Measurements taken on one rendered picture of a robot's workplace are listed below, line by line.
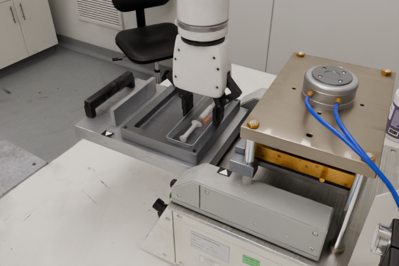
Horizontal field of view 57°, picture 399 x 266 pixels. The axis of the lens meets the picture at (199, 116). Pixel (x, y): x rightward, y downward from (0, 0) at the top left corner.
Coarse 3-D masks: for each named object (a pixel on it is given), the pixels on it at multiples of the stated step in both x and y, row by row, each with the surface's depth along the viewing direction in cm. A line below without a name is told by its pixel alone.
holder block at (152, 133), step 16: (160, 96) 79; (176, 96) 81; (144, 112) 74; (160, 112) 76; (176, 112) 74; (224, 112) 74; (128, 128) 69; (144, 128) 72; (160, 128) 69; (224, 128) 73; (144, 144) 68; (160, 144) 66; (176, 144) 65; (208, 144) 67; (192, 160) 64
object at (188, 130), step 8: (200, 104) 74; (208, 104) 74; (192, 112) 72; (200, 112) 72; (208, 112) 72; (184, 120) 70; (192, 120) 70; (200, 120) 70; (208, 120) 70; (176, 128) 68; (184, 128) 68; (192, 128) 68; (200, 128) 68; (168, 136) 66; (176, 136) 66; (184, 136) 66; (192, 136) 66; (192, 144) 64
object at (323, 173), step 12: (264, 156) 56; (276, 156) 55; (288, 156) 54; (300, 156) 53; (276, 168) 56; (288, 168) 55; (300, 168) 54; (312, 168) 53; (324, 168) 52; (336, 168) 51; (312, 180) 54; (324, 180) 51; (336, 180) 52; (348, 180) 51; (348, 192) 52
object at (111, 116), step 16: (144, 80) 89; (128, 96) 76; (144, 96) 80; (96, 112) 78; (112, 112) 72; (128, 112) 76; (240, 112) 78; (80, 128) 74; (96, 128) 73; (112, 128) 73; (112, 144) 71; (128, 144) 69; (224, 144) 70; (144, 160) 69; (160, 160) 67; (176, 160) 66; (208, 160) 66
